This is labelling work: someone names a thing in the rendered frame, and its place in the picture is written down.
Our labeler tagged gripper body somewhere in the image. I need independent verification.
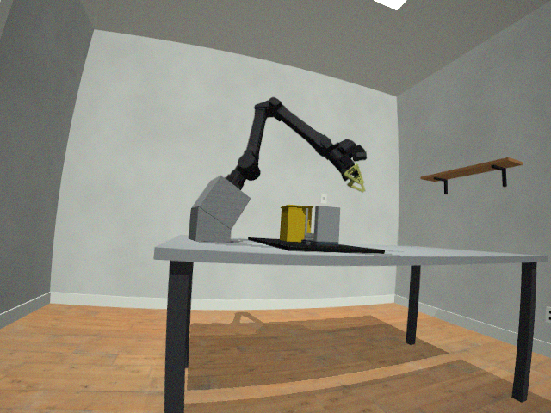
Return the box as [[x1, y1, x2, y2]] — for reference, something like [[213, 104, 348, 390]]
[[334, 159, 358, 182]]

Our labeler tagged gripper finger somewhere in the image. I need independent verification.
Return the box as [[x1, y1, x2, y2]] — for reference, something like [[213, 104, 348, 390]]
[[344, 163, 364, 185], [347, 175, 365, 192]]

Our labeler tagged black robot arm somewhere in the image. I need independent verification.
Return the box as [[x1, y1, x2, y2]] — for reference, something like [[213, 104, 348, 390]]
[[225, 97, 367, 190]]

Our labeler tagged olive yellow open-top bin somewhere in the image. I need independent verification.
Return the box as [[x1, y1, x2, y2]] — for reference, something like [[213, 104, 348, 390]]
[[280, 205, 313, 242]]

